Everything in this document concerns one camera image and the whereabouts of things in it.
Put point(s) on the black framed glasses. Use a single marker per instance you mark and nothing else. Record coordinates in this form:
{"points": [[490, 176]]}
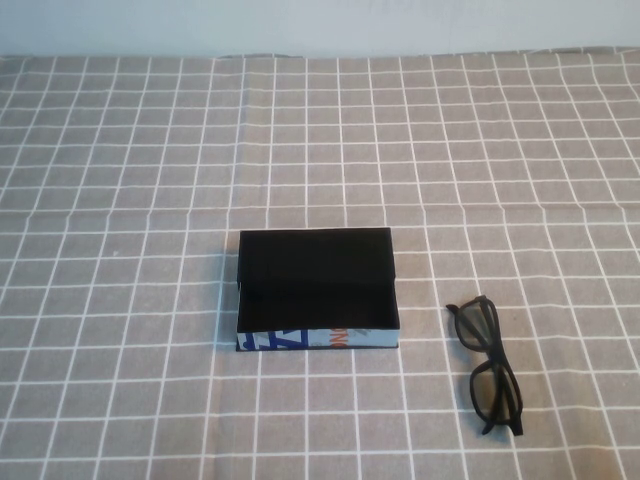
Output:
{"points": [[472, 330]]}

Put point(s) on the black printed glasses case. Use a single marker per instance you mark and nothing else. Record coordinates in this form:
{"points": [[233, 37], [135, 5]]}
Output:
{"points": [[310, 260]]}

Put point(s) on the grey white checked tablecloth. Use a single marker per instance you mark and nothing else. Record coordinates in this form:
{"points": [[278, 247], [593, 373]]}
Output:
{"points": [[150, 200]]}

